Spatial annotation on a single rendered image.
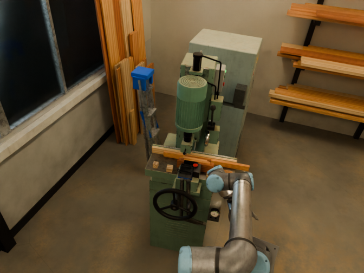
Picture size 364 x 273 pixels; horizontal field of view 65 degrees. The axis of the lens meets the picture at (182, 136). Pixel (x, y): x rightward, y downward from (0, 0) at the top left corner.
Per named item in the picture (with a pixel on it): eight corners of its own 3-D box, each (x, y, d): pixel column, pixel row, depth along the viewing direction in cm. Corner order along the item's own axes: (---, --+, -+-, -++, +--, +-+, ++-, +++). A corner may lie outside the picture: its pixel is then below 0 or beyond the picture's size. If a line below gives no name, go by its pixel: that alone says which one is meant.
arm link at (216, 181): (227, 175, 140) (229, 169, 152) (204, 175, 143) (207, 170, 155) (228, 193, 141) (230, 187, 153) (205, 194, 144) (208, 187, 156)
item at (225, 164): (163, 156, 202) (163, 152, 200) (163, 154, 204) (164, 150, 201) (248, 171, 195) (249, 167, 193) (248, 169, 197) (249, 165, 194)
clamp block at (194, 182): (174, 188, 182) (175, 179, 177) (178, 174, 193) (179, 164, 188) (196, 193, 181) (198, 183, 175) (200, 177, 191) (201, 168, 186)
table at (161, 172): (140, 185, 187) (140, 179, 183) (153, 155, 211) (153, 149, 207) (232, 202, 180) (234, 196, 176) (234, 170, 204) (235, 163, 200)
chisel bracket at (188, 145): (180, 154, 192) (180, 144, 187) (183, 141, 203) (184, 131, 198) (190, 155, 191) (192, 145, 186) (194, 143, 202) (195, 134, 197)
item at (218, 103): (208, 119, 198) (210, 101, 189) (209, 112, 205) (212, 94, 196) (220, 121, 197) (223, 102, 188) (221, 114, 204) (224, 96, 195)
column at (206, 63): (174, 151, 222) (179, 64, 179) (180, 135, 240) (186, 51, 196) (202, 156, 220) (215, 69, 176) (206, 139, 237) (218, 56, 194)
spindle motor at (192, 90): (172, 130, 177) (174, 85, 158) (177, 116, 191) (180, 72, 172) (200, 135, 175) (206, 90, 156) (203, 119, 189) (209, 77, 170)
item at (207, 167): (176, 167, 194) (176, 160, 190) (176, 166, 195) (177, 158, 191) (212, 173, 191) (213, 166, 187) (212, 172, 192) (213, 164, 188)
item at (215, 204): (207, 220, 204) (208, 213, 199) (209, 207, 214) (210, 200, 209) (219, 222, 203) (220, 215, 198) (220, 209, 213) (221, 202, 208)
